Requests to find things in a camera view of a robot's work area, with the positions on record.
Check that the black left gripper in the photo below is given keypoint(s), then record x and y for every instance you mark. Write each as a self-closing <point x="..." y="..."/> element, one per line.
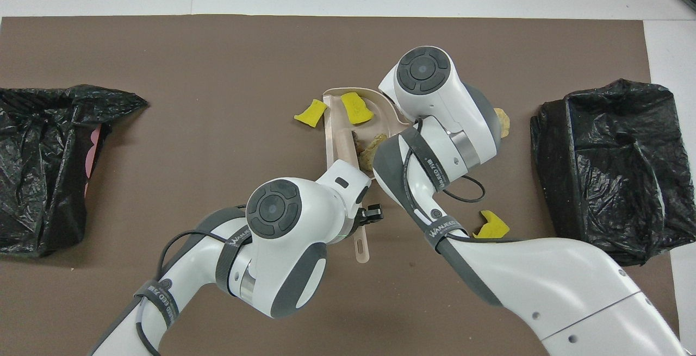
<point x="373" y="213"/>

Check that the pale beige sponge piece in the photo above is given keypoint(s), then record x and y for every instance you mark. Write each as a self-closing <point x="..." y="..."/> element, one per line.
<point x="372" y="152"/>

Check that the beige brush black bristles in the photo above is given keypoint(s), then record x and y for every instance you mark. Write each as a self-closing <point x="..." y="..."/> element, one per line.
<point x="346" y="147"/>

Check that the beige plastic dustpan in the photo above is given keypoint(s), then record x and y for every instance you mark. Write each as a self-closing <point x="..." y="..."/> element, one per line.
<point x="334" y="122"/>

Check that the large green yellow sponge piece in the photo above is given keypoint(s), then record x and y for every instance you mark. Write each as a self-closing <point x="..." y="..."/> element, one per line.
<point x="356" y="108"/>

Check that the small green yellow sponge piece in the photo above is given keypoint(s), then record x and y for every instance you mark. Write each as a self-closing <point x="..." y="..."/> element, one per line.
<point x="311" y="112"/>

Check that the yellow notched sponge piece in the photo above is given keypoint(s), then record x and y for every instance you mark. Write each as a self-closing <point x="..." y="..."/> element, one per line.
<point x="493" y="226"/>

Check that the pale yellow sponge piece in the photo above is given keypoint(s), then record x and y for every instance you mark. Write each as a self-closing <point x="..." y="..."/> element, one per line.
<point x="503" y="122"/>

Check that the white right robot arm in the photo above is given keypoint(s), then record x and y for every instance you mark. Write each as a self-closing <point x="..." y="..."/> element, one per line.
<point x="544" y="285"/>

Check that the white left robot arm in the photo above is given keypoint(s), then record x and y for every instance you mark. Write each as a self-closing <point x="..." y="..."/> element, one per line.
<point x="272" y="247"/>

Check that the black bag lined trash bin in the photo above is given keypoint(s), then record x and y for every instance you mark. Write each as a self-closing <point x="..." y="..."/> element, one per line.
<point x="614" y="171"/>

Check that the black bagged pink trash bin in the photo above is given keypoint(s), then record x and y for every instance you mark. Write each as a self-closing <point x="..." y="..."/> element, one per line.
<point x="38" y="171"/>

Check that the brown table mat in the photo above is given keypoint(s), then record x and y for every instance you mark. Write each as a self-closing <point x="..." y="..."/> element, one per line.
<point x="163" y="62"/>

